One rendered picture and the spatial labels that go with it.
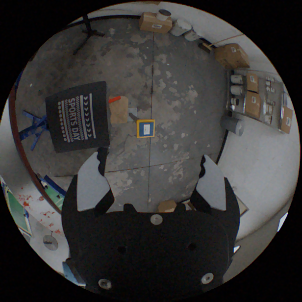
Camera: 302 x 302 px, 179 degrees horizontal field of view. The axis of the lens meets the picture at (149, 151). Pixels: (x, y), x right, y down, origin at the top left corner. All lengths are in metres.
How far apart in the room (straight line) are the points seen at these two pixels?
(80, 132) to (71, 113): 0.15
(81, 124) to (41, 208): 0.60
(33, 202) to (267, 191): 3.49
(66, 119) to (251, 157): 3.54
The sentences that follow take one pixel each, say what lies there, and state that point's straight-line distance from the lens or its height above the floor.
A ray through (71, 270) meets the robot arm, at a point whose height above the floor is 1.67.
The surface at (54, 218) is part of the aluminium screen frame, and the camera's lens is 0.19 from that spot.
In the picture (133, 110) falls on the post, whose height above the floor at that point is 0.01.
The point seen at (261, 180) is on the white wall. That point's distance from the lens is 3.29.
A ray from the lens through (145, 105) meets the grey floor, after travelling 1.65.
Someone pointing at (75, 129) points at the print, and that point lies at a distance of 0.73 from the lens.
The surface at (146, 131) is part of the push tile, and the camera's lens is 0.68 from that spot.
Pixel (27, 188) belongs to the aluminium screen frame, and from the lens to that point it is 0.16.
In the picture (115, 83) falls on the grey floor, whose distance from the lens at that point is 1.63.
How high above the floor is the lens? 1.59
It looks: 57 degrees down
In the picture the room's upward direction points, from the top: 148 degrees clockwise
